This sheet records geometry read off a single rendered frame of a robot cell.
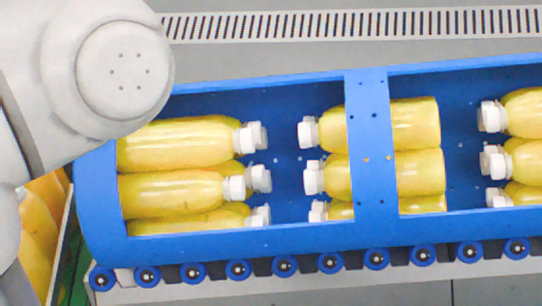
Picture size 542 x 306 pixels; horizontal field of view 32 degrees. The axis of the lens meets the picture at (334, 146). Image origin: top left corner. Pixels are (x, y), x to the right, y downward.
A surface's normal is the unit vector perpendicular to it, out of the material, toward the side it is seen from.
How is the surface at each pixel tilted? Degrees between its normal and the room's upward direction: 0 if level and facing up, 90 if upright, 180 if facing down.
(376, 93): 1
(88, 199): 49
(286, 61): 0
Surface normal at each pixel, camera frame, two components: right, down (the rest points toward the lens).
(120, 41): 0.60, 0.19
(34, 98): 0.39, 0.18
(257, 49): -0.10, -0.64
